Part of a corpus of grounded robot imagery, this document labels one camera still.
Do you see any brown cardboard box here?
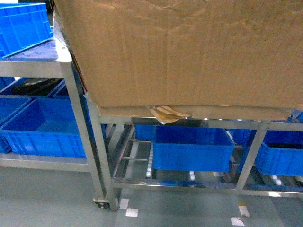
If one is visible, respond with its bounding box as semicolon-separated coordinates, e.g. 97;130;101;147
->
55;0;303;120

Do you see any blue crate centre lower shelf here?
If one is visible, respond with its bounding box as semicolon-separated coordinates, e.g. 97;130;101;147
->
152;126;235;172

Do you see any blue crate left lower shelf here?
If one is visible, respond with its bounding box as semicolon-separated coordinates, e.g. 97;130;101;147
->
0;99;86;158

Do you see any stainless steel shelf cart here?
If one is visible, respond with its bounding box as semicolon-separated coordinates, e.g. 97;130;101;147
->
0;39;119;210

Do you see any blue crate on top shelf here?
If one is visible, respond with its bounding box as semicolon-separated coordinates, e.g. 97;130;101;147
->
0;3;53;58

